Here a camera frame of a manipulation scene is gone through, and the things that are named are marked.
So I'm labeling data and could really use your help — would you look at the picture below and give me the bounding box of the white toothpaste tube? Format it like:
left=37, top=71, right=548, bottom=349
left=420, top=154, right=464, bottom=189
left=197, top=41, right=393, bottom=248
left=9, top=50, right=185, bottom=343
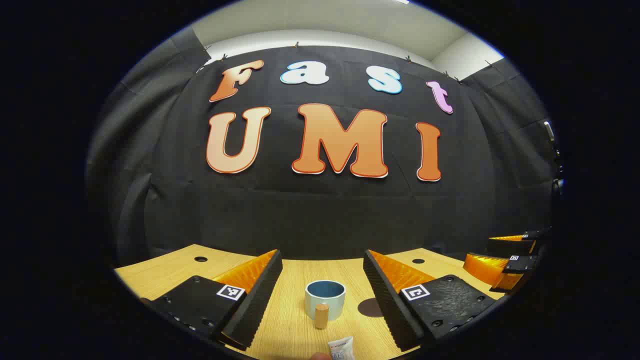
left=328, top=336, right=356, bottom=360

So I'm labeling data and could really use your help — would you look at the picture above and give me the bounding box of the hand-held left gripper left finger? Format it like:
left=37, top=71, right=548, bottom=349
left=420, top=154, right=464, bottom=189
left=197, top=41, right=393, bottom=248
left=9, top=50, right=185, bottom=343
left=141, top=249, right=284, bottom=351

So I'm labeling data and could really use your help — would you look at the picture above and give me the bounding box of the light blue cup wooden handle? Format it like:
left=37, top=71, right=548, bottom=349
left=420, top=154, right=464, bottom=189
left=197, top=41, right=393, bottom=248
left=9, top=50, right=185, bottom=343
left=304, top=279, right=347, bottom=330

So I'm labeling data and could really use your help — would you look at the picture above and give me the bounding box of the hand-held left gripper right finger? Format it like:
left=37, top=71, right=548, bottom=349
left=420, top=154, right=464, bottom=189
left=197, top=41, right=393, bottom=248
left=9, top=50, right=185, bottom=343
left=363, top=249, right=497, bottom=352

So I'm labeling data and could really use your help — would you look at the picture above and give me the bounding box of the dark brown round coaster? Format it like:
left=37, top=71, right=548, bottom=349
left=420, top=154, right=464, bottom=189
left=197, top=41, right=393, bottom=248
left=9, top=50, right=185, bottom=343
left=357, top=298, right=385, bottom=318

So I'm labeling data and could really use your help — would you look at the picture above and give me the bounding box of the wooden desktop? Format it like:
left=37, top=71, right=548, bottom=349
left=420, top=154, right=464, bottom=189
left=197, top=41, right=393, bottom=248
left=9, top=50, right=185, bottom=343
left=114, top=243, right=506, bottom=360

